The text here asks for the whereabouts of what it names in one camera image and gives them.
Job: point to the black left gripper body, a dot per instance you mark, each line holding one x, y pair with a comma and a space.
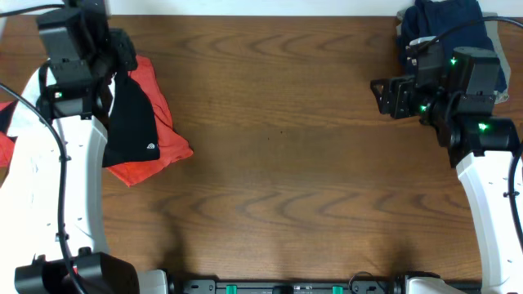
123, 51

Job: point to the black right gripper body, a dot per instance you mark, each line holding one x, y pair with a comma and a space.
400, 96

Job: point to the white t-shirt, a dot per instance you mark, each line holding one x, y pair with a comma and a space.
23, 119

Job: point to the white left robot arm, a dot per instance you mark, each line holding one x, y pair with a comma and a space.
79, 113

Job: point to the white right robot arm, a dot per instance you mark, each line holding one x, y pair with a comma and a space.
456, 97

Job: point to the black t-shirt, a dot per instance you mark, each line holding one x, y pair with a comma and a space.
133, 131

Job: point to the dark navy folded garment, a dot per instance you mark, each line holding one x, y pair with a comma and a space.
443, 28

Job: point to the red-orange t-shirt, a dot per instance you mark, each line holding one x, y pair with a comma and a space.
173, 147

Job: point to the grey-beige folded garment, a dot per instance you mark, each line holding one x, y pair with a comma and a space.
498, 49

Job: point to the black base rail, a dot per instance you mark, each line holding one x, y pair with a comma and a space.
360, 283

